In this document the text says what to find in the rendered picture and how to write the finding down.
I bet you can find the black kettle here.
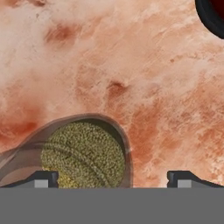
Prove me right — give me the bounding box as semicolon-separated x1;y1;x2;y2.
194;0;224;39

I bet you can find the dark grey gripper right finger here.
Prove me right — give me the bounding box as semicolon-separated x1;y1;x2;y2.
166;170;224;189

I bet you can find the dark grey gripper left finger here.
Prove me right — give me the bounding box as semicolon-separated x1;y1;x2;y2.
0;170;60;189

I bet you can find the glass jar with green grains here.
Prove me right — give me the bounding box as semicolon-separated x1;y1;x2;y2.
0;113;134;189

